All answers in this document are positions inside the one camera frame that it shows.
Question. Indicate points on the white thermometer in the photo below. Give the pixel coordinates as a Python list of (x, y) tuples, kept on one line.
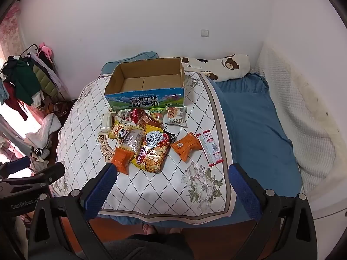
[(193, 67)]

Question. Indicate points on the diamond floral printed mat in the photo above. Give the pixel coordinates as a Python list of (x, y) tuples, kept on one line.
[(151, 192)]

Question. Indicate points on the blue bed sheet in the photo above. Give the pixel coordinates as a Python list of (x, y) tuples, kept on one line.
[(257, 130)]

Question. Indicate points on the small white red packet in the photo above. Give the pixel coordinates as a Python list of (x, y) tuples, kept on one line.
[(124, 116)]

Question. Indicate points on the white chip cookie packet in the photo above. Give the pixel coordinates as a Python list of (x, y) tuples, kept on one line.
[(176, 116)]

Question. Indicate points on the black clothes rack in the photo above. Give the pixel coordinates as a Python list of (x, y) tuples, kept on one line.
[(61, 86)]

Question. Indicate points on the teal white sachet strip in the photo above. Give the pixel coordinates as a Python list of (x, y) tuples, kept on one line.
[(204, 147)]

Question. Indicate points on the red white sachet strip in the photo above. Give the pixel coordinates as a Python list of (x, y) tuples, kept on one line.
[(214, 147)]

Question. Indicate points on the orange snack packet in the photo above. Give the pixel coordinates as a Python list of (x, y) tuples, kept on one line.
[(186, 146), (122, 159)]

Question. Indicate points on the yellow round biscuit packet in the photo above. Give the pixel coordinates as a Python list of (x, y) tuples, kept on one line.
[(153, 120)]

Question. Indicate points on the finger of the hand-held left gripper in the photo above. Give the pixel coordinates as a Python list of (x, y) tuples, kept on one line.
[(51, 172), (19, 163)]

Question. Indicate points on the bear print pillow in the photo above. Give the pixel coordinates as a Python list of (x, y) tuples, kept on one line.
[(233, 67)]

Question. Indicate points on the white cream snack packet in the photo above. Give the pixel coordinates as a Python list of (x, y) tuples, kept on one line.
[(107, 123)]

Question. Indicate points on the printed cardboard box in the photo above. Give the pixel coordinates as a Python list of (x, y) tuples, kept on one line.
[(146, 97)]

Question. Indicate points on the green jacket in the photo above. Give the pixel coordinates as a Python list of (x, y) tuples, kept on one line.
[(23, 81)]

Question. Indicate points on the yellow panda snack packet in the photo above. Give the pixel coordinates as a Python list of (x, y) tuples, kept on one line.
[(120, 131)]

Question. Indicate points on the dark red garment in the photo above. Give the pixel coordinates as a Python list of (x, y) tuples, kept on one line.
[(13, 103)]

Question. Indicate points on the light blue folded cloth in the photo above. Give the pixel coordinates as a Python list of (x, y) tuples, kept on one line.
[(130, 59)]

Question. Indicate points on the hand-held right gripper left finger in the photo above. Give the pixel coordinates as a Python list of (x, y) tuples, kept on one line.
[(100, 189)]

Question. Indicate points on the green candy ball packet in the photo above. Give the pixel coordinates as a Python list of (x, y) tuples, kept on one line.
[(158, 111)]

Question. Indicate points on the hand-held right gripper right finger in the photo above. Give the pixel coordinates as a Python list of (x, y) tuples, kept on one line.
[(244, 192)]

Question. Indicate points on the white quilted blanket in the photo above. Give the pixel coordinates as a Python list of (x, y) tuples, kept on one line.
[(298, 119)]

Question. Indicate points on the white wall socket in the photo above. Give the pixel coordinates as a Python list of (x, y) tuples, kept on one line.
[(205, 33)]

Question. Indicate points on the beige clear bread packet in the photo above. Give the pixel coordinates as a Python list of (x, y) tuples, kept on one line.
[(132, 139)]

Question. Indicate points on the instant noodle packet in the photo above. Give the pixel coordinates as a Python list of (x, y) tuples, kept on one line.
[(156, 151)]

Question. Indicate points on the pink floral curtain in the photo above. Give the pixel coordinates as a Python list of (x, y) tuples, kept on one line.
[(10, 32)]

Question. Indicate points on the pink plush toy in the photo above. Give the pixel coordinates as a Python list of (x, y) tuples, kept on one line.
[(45, 50)]

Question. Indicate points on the white clothes pile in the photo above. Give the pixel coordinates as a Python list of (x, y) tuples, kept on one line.
[(44, 130)]

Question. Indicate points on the person's bare foot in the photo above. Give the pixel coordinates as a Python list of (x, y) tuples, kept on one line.
[(150, 228), (175, 230)]

